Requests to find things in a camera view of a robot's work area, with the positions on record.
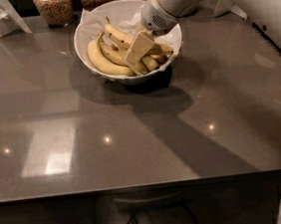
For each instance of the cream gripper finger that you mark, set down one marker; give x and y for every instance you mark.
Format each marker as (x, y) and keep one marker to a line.
(141, 44)

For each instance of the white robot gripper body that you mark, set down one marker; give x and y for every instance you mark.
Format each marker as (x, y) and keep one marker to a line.
(154, 15)

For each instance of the spotted yellow banana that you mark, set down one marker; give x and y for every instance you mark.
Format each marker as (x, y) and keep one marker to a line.
(124, 39)

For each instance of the small right yellow banana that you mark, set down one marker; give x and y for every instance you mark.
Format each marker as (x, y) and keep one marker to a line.
(152, 62)

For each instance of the middle yellow banana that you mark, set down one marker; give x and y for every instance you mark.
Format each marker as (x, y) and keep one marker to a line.
(113, 54)

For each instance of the white bowl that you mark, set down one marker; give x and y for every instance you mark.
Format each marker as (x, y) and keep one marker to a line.
(126, 15)

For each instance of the large left yellow banana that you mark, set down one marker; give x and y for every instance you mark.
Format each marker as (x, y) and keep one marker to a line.
(101, 63)

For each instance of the rightmost glass grain jar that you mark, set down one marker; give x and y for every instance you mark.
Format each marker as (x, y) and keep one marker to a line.
(190, 11)

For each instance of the white paper liner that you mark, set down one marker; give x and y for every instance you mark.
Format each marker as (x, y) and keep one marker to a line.
(105, 33)

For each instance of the right white paper stand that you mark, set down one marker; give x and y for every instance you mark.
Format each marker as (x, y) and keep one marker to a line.
(228, 6)

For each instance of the white paper stand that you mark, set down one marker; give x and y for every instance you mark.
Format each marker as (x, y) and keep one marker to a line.
(228, 6)
(10, 20)

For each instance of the leftmost glass grain jar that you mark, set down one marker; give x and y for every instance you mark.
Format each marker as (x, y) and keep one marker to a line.
(56, 13)

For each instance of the left white paper stand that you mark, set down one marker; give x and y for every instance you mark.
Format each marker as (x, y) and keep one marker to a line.
(10, 20)

